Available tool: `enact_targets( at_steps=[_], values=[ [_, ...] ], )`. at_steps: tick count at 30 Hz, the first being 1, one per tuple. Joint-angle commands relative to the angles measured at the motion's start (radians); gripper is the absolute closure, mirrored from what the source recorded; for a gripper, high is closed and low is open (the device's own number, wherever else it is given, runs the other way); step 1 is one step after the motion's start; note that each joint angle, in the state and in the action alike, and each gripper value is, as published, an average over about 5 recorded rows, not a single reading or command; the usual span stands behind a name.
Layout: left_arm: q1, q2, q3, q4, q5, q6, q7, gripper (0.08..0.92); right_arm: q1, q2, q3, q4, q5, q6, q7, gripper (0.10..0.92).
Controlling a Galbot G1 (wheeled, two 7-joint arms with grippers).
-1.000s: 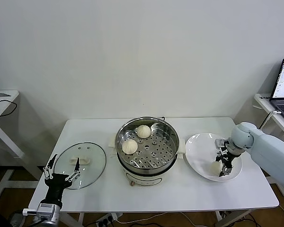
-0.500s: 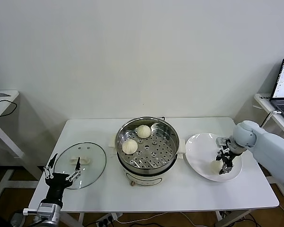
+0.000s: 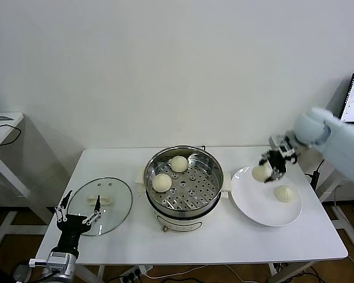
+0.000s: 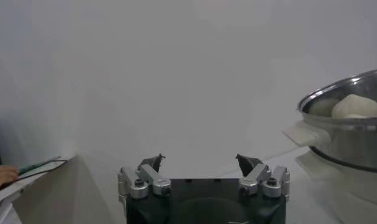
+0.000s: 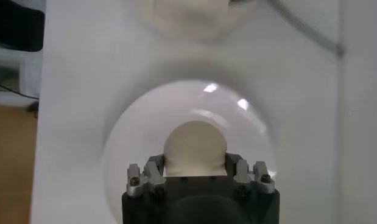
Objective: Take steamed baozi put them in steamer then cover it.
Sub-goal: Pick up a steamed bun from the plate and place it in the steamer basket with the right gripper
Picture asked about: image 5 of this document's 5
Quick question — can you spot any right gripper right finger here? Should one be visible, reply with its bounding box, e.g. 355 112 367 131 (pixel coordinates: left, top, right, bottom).
226 153 276 194

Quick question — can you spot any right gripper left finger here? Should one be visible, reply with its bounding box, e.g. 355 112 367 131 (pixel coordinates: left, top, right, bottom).
126 153 166 197

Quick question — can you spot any white steamed baozi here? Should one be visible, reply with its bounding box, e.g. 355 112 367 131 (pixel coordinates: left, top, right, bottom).
163 120 228 177

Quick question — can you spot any white round plate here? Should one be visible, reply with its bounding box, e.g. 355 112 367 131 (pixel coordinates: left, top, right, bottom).
101 79 277 224

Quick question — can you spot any black bulky object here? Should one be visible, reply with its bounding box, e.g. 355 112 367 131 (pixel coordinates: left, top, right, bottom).
0 0 46 52

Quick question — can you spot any black cooker power cord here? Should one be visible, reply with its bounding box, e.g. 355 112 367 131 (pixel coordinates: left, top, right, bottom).
266 0 346 58

